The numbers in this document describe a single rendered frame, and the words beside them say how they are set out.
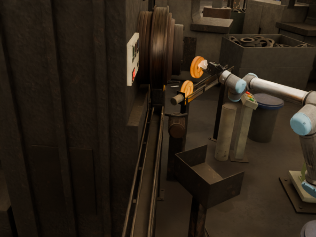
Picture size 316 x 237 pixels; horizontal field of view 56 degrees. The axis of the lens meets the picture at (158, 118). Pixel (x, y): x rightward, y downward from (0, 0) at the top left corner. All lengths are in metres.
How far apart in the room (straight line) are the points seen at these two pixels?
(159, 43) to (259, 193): 1.50
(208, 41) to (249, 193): 2.51
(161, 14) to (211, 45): 2.84
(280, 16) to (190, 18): 1.75
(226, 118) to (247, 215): 0.79
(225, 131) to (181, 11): 2.26
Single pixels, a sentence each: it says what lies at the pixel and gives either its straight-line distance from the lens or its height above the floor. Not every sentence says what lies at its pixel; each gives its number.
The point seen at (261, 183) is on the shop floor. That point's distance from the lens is 2.62.
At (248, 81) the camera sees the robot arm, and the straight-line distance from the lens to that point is 2.17.
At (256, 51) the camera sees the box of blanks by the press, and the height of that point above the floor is 0.69.
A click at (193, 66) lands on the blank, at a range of 2.12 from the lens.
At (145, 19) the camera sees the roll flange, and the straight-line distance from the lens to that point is 1.61.
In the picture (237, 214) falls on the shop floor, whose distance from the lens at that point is 2.27.
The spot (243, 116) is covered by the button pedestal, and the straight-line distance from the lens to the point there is 2.63.
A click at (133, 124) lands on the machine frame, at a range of 1.38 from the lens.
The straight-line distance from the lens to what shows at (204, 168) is 1.59.
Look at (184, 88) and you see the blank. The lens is 2.22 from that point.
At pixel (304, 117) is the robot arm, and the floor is 0.85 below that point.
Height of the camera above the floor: 1.51
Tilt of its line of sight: 26 degrees down
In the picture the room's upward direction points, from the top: 3 degrees clockwise
